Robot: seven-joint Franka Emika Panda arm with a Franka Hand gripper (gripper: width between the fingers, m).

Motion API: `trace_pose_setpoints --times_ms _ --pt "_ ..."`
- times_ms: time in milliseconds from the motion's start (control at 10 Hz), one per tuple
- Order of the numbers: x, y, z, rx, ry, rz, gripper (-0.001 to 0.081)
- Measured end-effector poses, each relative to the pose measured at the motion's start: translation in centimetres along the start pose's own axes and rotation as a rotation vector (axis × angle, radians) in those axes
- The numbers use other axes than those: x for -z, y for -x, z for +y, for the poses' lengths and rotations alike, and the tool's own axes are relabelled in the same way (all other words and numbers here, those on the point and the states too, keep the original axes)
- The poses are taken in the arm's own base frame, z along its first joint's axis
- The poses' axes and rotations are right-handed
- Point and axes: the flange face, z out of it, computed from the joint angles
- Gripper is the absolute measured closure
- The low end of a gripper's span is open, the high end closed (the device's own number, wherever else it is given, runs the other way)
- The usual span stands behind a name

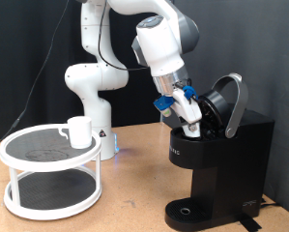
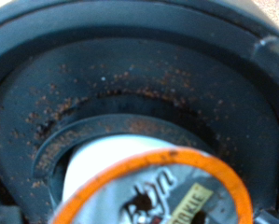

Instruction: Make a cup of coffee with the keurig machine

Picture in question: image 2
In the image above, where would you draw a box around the black Keurig coffee machine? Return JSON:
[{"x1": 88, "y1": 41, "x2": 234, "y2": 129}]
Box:
[{"x1": 0, "y1": 0, "x2": 279, "y2": 224}]

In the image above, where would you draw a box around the coffee pod grey lid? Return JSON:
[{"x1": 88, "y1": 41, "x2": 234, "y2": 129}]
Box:
[{"x1": 51, "y1": 134, "x2": 255, "y2": 224}]

